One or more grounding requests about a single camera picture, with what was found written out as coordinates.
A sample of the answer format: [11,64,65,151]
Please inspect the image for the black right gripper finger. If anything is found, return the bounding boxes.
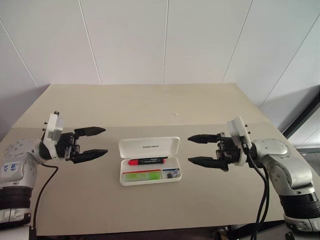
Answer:
[187,133,222,145]
[187,156,229,172]

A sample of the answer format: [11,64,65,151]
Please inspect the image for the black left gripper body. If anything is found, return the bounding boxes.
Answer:
[55,132,81,162]

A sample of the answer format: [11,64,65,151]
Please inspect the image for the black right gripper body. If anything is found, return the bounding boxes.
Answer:
[215,131,242,165]

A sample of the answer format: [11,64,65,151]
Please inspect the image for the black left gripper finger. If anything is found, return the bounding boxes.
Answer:
[74,149,109,165]
[74,126,107,138]

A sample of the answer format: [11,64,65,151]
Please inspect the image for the black marker with red cap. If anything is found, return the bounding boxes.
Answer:
[128,157,167,166]

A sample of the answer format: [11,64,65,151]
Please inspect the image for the green eraser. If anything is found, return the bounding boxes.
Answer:
[124,171,161,181]

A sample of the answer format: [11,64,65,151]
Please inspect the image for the white plastic pencil case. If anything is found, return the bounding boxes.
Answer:
[118,136,183,187]

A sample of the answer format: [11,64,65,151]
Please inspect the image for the dark rounded shape under table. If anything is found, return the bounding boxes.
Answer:
[212,223,253,240]

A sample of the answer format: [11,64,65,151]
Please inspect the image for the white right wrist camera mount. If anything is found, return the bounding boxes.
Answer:
[226,116,253,166]

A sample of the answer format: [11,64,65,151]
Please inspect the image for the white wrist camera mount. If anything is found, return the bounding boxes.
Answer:
[41,111,65,160]
[226,116,253,166]

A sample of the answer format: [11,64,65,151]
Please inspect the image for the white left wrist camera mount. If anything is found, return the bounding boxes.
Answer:
[41,111,65,160]

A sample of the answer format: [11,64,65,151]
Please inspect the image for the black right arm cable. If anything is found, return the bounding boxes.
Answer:
[241,142,270,240]

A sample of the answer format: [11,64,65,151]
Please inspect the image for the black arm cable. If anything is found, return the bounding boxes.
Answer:
[29,162,60,237]
[241,142,270,240]

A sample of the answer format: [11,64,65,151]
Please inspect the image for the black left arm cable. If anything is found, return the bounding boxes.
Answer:
[29,162,60,237]

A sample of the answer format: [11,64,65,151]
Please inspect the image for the black window frame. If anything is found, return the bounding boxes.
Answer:
[282,84,320,151]

